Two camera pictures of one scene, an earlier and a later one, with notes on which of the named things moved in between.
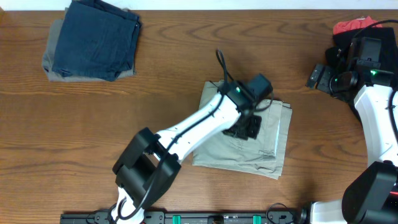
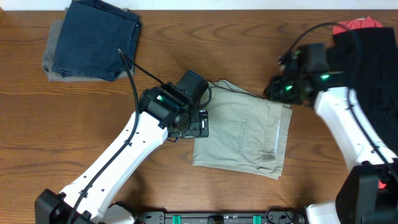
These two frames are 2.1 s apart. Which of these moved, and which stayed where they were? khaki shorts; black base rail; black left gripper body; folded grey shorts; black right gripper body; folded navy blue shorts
Moved: black right gripper body; black left gripper body
Stayed: folded grey shorts; khaki shorts; black base rail; folded navy blue shorts
